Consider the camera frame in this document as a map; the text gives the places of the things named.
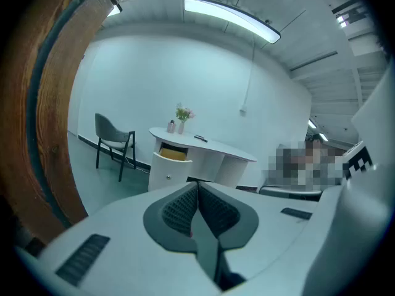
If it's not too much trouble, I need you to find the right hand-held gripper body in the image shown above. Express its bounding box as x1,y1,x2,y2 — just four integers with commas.
341,140,375,181

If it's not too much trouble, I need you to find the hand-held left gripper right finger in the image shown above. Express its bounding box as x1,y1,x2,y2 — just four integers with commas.
199,182,320,282

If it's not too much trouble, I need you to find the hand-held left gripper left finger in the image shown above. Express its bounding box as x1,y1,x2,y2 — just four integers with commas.
36,182,217,296

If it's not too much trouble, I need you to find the large white wooden drawer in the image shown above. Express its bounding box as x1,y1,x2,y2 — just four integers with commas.
149,142,194,193

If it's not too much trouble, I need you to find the white curved desk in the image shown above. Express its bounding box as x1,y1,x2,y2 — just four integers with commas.
148,126,258,194

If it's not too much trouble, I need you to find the grey chair with black legs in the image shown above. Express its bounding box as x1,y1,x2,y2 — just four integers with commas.
94,113,137,183

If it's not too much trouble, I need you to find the pink flower bouquet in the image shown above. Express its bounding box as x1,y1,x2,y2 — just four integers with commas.
175,102,196,124

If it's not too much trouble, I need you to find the long ceiling light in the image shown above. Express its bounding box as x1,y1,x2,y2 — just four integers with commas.
184,0,281,44

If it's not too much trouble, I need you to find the ceiling light panel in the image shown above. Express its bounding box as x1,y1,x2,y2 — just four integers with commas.
106,4,123,19

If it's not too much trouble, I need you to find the white wall conduit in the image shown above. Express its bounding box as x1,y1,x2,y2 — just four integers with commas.
242,35,256,107

